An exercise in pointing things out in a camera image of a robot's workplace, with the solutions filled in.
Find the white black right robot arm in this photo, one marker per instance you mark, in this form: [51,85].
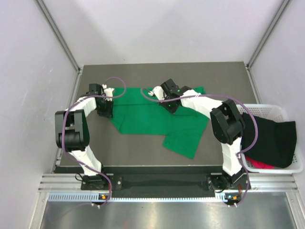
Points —
[227,123]

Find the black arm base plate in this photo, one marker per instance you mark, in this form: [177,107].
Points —
[202,181]

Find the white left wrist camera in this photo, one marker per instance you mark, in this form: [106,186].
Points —
[107,92]

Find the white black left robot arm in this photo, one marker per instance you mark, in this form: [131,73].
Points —
[72,133]

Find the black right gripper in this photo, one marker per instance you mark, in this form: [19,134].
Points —
[171,110]

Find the aluminium left frame post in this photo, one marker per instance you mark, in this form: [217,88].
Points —
[51,22]

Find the aluminium frame post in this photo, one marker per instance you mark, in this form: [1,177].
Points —
[268,32]
[51,22]

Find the black t shirt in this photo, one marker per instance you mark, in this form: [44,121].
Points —
[275,144]

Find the aluminium right frame post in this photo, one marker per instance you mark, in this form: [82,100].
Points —
[268,32]

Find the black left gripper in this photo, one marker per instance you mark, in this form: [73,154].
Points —
[108,113]

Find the red t shirt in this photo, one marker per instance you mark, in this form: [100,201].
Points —
[260,165]

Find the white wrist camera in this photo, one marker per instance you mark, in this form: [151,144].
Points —
[107,92]
[156,94]

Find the green t shirt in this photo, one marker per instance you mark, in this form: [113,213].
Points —
[135,115]

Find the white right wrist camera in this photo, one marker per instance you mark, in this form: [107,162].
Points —
[156,94]

